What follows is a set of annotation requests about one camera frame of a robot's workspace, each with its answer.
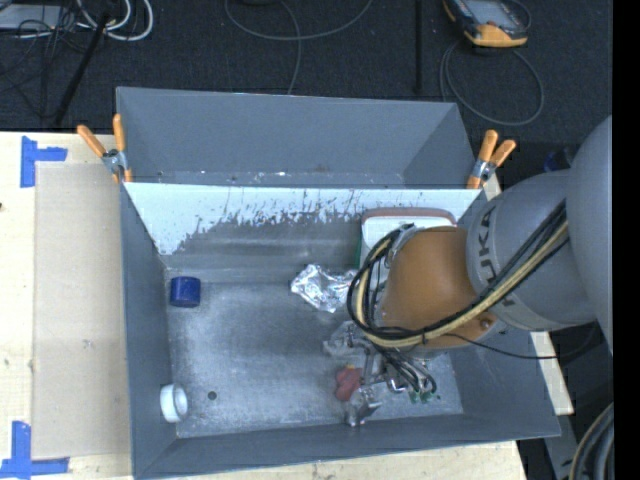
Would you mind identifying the white box with brown rim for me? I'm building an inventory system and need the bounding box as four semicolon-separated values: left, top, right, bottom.
357;206;459;270

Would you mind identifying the crumpled silver foil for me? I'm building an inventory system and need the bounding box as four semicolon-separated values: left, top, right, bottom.
289;263;359;315

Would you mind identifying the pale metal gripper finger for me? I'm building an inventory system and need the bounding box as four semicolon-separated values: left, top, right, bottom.
322;320;370;360
343;386;384;428

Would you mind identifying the red toy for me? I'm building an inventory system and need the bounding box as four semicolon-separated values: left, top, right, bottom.
334;364;364;402

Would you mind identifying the grey metal bin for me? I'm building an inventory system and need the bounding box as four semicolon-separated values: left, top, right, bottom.
114;86;563;480

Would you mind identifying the pale cardboard board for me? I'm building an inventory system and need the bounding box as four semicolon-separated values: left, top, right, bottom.
30;161;132;462

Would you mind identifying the blue cylinder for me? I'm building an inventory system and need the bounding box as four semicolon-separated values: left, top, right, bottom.
168;275;203;310

